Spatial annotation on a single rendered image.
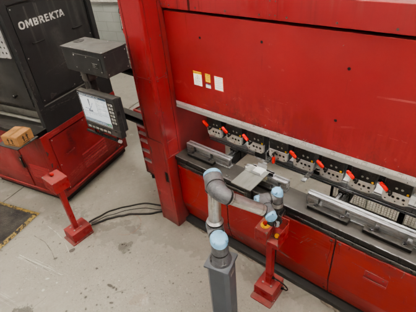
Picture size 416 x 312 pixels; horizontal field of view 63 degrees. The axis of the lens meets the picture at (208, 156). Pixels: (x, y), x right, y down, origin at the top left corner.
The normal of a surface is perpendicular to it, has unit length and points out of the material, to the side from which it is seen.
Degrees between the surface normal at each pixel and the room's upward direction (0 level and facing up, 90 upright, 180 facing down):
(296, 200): 0
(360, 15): 90
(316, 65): 90
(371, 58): 90
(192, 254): 0
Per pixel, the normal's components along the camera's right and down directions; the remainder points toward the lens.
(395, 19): -0.64, 0.48
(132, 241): -0.07, -0.82
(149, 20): 0.76, 0.32
